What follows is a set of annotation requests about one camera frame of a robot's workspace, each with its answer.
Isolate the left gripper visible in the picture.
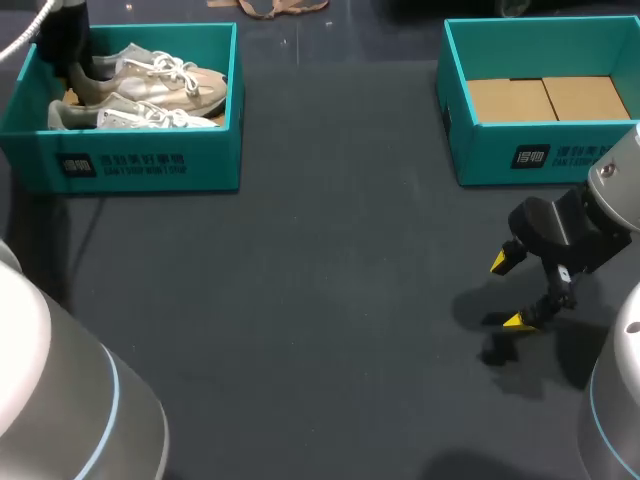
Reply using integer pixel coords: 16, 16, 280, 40
36, 0, 95, 80

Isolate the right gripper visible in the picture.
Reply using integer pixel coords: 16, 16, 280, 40
489, 184, 633, 333

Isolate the white and grey shoe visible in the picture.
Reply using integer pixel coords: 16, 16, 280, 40
47, 92, 222, 131

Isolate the tan and white shoe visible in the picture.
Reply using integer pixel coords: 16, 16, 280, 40
67, 42, 229, 120

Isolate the empty teal box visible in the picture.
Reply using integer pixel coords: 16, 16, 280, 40
435, 15, 640, 188

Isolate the teal box with shoes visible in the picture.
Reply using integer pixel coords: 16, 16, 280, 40
0, 22, 246, 195

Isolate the white cable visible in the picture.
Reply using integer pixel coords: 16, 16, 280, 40
0, 0, 56, 62

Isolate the brown strap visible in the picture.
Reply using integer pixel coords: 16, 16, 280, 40
206, 0, 331, 21

